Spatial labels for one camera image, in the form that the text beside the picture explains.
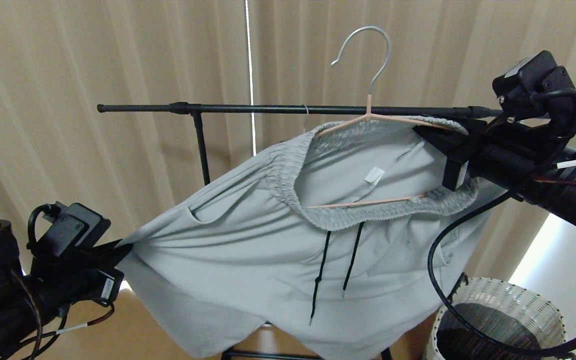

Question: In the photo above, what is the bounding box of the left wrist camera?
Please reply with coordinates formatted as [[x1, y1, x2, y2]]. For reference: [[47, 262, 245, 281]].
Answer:
[[32, 202, 112, 262]]

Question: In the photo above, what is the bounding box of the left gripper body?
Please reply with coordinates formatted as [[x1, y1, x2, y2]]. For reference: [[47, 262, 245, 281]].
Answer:
[[30, 239, 135, 317]]

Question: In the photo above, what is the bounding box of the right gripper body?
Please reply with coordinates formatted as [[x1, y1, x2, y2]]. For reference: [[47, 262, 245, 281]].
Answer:
[[441, 131, 536, 193]]

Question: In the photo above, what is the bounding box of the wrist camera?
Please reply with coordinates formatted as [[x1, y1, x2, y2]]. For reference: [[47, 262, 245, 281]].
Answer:
[[32, 202, 112, 262], [491, 50, 576, 137]]

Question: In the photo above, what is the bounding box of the beige curtain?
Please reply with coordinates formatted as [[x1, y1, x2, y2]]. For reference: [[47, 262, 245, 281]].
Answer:
[[0, 0, 576, 301]]

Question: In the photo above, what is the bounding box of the black clothes rack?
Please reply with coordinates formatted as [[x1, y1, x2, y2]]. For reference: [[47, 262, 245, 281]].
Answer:
[[96, 101, 508, 360]]

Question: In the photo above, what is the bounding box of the pale grey garment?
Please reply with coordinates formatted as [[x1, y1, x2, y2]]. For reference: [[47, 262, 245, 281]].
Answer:
[[116, 116, 508, 360]]

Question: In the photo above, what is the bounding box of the black cable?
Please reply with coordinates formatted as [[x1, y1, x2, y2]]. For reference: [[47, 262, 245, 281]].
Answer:
[[26, 203, 65, 252], [426, 88, 576, 359]]

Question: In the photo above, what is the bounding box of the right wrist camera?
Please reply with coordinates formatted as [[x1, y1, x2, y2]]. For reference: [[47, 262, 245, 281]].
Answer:
[[491, 50, 576, 137]]

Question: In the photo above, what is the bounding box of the white laundry basket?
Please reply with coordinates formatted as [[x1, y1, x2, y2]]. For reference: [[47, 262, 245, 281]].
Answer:
[[424, 277, 568, 360]]

